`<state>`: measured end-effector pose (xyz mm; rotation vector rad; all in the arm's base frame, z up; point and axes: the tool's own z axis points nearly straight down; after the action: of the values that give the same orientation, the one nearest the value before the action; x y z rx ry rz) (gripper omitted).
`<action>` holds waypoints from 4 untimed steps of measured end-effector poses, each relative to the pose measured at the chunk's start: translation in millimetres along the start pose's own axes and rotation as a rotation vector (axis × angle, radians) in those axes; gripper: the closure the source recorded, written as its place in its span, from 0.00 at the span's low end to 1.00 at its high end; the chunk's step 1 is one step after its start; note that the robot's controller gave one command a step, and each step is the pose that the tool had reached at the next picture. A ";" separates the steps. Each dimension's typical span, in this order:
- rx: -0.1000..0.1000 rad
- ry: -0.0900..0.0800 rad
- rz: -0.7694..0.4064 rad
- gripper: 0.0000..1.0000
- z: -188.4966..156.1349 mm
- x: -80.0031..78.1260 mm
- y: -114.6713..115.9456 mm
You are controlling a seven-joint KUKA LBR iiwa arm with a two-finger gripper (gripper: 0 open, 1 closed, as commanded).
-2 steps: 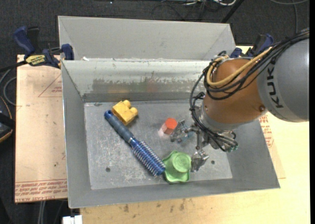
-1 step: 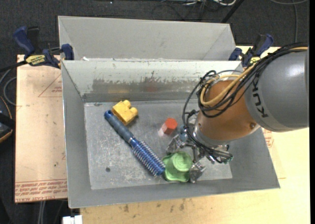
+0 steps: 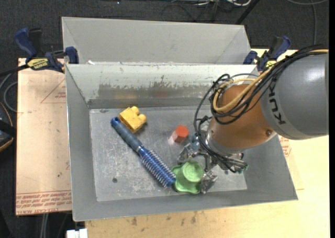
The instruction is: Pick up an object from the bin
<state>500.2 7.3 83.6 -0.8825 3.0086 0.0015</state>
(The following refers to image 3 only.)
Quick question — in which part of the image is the green flower-shaped toy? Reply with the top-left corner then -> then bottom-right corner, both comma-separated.
171,160 -> 206,195

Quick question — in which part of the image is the blue round hairbrush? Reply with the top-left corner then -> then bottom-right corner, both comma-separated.
110,116 -> 177,188

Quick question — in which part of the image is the pale blue round thing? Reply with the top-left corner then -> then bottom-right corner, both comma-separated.
190,132 -> 202,150

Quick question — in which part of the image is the yellow toy building block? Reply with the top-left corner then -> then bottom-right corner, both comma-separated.
119,105 -> 148,134

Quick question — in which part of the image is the grey metal bin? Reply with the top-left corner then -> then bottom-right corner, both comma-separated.
61,16 -> 298,222

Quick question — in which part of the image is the red hexagonal block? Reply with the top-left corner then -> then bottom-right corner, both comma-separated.
169,124 -> 189,144

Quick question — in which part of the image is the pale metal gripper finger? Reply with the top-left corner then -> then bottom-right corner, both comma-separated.
200,171 -> 218,195
177,143 -> 196,164

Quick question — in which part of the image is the brown cardboard board, red print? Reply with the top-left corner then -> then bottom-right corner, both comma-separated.
15,58 -> 293,216

